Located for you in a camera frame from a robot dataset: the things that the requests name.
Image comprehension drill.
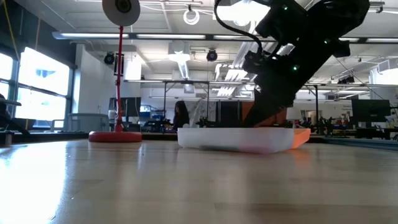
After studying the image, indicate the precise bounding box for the narrow window pane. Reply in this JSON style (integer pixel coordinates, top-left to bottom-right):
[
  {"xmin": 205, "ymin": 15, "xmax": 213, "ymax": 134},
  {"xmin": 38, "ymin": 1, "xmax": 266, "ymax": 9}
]
[{"xmin": 0, "ymin": 52, "xmax": 15, "ymax": 118}]

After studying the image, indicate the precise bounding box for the white ceiling vent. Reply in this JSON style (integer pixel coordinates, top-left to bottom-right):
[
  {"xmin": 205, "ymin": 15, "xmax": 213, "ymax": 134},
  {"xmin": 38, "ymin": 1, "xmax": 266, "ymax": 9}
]
[{"xmin": 377, "ymin": 57, "xmax": 398, "ymax": 74}]

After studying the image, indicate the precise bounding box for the red desk lamp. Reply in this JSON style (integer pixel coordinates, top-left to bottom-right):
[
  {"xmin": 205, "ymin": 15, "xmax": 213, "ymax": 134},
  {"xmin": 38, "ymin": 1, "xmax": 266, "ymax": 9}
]
[{"xmin": 88, "ymin": 0, "xmax": 143, "ymax": 143}]

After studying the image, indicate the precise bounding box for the white lampshade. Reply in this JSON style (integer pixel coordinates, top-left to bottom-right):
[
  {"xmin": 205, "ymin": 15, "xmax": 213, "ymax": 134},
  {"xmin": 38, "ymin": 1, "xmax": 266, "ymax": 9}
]
[{"xmin": 286, "ymin": 107, "xmax": 304, "ymax": 121}]

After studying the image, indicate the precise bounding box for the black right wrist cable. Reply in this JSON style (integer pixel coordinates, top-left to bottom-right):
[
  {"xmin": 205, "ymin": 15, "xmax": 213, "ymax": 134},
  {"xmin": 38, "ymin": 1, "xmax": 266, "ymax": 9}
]
[{"xmin": 213, "ymin": 0, "xmax": 265, "ymax": 54}]

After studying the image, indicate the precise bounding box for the white coiled ceiling cable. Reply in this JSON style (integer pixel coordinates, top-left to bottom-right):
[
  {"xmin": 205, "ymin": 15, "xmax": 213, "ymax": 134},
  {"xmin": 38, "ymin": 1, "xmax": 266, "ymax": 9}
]
[{"xmin": 183, "ymin": 8, "xmax": 201, "ymax": 26}]

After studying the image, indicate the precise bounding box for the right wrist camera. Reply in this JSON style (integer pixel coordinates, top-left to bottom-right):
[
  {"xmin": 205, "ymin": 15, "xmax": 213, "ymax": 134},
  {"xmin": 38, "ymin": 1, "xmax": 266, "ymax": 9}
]
[{"xmin": 241, "ymin": 50, "xmax": 266, "ymax": 75}]

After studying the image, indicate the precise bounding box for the black metal rig frame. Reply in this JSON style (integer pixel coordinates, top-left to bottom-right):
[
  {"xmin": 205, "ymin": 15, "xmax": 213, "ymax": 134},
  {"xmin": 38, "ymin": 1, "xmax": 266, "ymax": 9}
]
[
  {"xmin": 161, "ymin": 80, "xmax": 212, "ymax": 121},
  {"xmin": 295, "ymin": 82, "xmax": 374, "ymax": 125}
]

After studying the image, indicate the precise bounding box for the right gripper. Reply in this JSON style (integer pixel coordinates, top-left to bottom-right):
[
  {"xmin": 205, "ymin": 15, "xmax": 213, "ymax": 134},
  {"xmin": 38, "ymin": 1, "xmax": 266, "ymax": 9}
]
[{"xmin": 243, "ymin": 40, "xmax": 324, "ymax": 128}]

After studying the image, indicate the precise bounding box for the black ceiling spotlight cluster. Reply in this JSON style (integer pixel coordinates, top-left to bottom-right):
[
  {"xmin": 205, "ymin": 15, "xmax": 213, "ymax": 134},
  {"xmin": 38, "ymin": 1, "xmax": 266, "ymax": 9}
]
[{"xmin": 337, "ymin": 75, "xmax": 356, "ymax": 85}]

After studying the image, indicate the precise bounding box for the person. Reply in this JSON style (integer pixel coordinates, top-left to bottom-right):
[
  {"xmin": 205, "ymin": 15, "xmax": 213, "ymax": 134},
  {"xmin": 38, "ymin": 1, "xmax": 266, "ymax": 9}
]
[{"xmin": 172, "ymin": 100, "xmax": 190, "ymax": 131}]

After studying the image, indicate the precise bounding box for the black computer monitor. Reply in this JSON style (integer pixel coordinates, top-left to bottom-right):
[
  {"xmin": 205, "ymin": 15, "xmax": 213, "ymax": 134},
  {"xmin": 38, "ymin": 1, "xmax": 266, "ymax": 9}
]
[
  {"xmin": 108, "ymin": 96, "xmax": 142, "ymax": 118},
  {"xmin": 351, "ymin": 98, "xmax": 392, "ymax": 123}
]

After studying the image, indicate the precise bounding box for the large window pane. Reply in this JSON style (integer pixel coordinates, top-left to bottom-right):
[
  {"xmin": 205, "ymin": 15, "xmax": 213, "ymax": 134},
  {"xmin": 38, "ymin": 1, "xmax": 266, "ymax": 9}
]
[{"xmin": 17, "ymin": 46, "xmax": 71, "ymax": 128}]

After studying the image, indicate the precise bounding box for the long ceiling light strip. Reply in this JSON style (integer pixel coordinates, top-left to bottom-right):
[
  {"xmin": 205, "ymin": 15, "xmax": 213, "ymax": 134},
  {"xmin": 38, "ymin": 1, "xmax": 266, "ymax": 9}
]
[{"xmin": 52, "ymin": 30, "xmax": 398, "ymax": 44}]

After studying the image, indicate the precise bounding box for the clear supply box orange lid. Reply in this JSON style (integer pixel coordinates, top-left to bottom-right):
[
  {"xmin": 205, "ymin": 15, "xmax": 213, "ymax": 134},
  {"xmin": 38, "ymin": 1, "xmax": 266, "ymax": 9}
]
[{"xmin": 177, "ymin": 126, "xmax": 312, "ymax": 155}]

